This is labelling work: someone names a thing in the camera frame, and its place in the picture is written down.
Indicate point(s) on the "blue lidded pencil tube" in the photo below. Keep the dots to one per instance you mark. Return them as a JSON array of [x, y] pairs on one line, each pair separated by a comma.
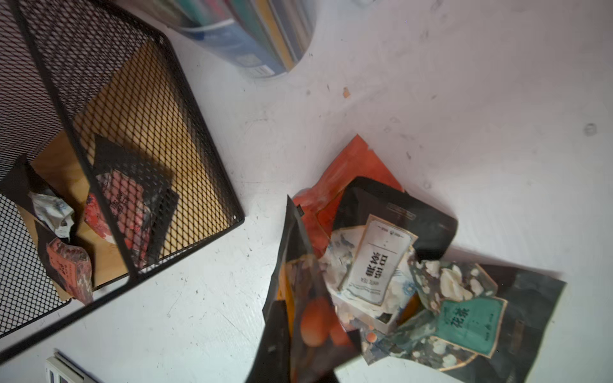
[[264, 38]]

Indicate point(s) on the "white scientific calculator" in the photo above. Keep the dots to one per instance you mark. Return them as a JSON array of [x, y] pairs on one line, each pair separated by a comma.
[[60, 369]]

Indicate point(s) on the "red tea bag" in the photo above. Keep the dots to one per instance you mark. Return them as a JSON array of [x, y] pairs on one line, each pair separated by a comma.
[[138, 192], [320, 202], [68, 265]]

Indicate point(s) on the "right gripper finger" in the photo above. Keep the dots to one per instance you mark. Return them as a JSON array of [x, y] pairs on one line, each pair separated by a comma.
[[272, 360]]

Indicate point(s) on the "black wire two-tier shelf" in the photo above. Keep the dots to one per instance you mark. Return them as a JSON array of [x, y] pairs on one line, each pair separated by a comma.
[[122, 98]]

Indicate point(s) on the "green label tea bag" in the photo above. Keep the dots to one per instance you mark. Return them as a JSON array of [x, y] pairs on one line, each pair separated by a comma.
[[476, 323]]

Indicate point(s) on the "orange label tea bag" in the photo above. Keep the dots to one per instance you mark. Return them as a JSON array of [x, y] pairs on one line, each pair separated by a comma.
[[319, 343]]

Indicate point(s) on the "white label tea bag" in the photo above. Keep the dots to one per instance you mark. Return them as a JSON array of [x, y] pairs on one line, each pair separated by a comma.
[[377, 229]]

